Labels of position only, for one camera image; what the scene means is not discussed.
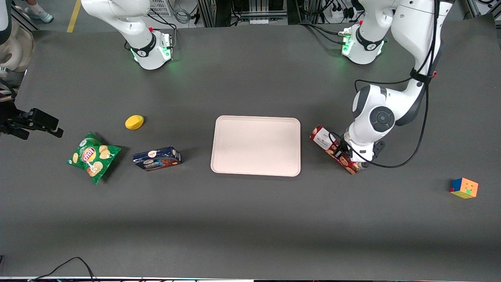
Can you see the grey sneaker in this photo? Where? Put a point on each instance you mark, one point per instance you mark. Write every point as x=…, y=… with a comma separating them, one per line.
x=39, y=15

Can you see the aluminium equipment rack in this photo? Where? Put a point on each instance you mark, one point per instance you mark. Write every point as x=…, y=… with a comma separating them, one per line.
x=242, y=9

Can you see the yellow lemon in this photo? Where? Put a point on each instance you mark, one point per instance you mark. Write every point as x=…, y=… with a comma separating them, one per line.
x=134, y=122

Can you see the red plaid cookie box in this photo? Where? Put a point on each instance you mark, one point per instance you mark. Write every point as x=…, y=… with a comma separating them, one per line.
x=323, y=137

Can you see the white power strip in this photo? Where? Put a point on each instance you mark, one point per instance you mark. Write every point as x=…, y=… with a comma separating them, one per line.
x=259, y=21

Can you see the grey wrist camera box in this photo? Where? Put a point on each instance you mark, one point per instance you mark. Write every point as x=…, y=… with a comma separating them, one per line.
x=379, y=149

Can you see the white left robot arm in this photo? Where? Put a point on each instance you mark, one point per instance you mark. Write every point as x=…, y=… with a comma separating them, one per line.
x=411, y=23

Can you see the dark blue cookie box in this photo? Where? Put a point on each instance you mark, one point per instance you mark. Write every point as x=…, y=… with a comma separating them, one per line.
x=156, y=159

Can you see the cream plastic tray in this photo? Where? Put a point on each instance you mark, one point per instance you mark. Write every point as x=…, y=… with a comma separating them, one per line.
x=254, y=145

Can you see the green chips bag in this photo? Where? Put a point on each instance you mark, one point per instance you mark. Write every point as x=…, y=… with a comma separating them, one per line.
x=92, y=156

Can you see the colourful puzzle cube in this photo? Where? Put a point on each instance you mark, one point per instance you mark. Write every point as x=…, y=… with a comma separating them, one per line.
x=465, y=188

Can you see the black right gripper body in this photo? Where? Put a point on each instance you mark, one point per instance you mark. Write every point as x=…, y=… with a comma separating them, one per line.
x=16, y=120

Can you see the white perforated basket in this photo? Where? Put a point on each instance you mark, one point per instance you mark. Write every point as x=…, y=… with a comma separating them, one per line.
x=160, y=7

